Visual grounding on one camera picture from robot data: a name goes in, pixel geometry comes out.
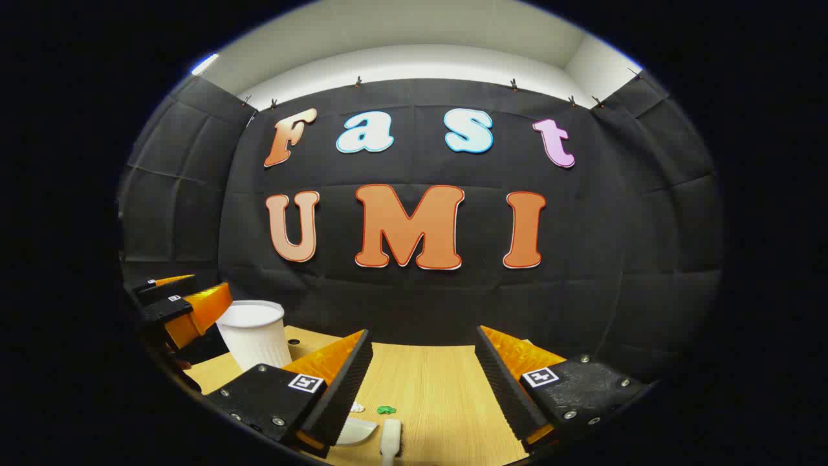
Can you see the green paper ball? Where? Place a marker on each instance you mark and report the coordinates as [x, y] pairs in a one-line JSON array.
[[386, 410]]

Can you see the white ceiling light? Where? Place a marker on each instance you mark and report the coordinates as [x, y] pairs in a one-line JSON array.
[[204, 63]]

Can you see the white ribbed garbage bin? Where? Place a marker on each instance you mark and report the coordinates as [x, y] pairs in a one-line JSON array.
[[255, 340]]

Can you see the small grey broom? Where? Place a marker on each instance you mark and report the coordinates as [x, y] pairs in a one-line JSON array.
[[390, 440]]

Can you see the wooden desktop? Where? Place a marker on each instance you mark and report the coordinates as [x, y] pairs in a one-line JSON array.
[[440, 388]]

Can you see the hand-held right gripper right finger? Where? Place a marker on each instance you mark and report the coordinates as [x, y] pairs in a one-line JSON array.
[[508, 388]]

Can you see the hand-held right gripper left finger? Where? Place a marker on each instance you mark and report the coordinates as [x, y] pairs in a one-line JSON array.
[[343, 388]]

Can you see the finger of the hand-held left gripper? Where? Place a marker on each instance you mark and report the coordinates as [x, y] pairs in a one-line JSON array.
[[169, 309], [165, 290]]

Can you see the grey dustpan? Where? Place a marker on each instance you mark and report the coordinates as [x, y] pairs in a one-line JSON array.
[[352, 431]]

